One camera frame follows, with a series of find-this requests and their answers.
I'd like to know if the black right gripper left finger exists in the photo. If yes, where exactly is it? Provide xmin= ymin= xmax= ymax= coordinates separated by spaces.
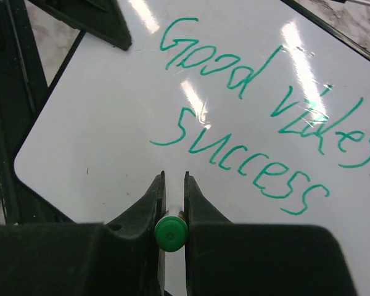
xmin=0 ymin=174 xmax=165 ymax=295

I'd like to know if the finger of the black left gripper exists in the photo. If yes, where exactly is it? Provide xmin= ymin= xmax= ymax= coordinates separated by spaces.
xmin=32 ymin=0 xmax=132 ymax=51

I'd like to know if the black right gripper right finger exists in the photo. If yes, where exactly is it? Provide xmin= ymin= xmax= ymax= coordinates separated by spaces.
xmin=184 ymin=174 xmax=357 ymax=295

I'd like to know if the green capped whiteboard marker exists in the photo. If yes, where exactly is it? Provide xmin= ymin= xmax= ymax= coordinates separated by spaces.
xmin=154 ymin=207 xmax=189 ymax=252

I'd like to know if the white whiteboard black frame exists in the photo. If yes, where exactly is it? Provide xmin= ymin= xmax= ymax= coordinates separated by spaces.
xmin=14 ymin=1 xmax=370 ymax=295

